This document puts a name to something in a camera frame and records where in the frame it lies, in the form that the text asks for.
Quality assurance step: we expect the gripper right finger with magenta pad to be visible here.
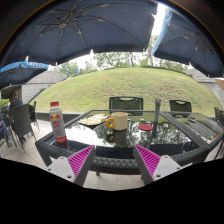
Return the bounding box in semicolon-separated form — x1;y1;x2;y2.
133;145;182;185

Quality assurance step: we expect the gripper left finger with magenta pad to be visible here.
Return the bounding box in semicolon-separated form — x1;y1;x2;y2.
47;145;95;186

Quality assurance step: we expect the red round coaster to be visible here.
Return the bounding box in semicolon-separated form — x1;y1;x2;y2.
138;124;153;131

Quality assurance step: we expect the glass-top wicker table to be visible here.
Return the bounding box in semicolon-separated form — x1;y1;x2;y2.
34;108;224;176

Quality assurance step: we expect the yellow plate on table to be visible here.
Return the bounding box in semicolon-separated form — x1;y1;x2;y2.
79;114;108;126

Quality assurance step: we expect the plastic bottle with red cap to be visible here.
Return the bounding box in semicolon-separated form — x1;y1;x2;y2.
49;101;67;144

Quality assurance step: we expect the umbrella pole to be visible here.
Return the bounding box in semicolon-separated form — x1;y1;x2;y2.
152;98;161;138

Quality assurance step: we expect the dark wicker chair right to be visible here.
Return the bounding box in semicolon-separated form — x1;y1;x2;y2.
169;100;192;118

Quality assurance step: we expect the dark wicker chair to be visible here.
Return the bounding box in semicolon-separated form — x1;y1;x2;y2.
109;96;144;116
12;104;34;143
169;100;192;118

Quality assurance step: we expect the dark wicker chair left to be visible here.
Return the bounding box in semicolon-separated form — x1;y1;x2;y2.
12;104;34;143

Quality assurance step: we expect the dark wicker chair centre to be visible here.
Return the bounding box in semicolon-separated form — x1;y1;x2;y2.
109;96;144;116

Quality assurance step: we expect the seated person in black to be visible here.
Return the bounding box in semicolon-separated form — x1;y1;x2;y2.
6;91;23;119

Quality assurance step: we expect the left blue umbrella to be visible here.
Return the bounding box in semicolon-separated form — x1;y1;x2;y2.
0;61;49;90

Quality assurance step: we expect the right dark blue umbrella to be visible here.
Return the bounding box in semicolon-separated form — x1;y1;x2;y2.
151;8;224;78

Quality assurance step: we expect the large dark blue umbrella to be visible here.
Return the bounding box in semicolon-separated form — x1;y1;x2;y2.
0;0;157;66

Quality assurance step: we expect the cream mug with yellow handle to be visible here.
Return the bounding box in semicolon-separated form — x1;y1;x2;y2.
105;112;128;131

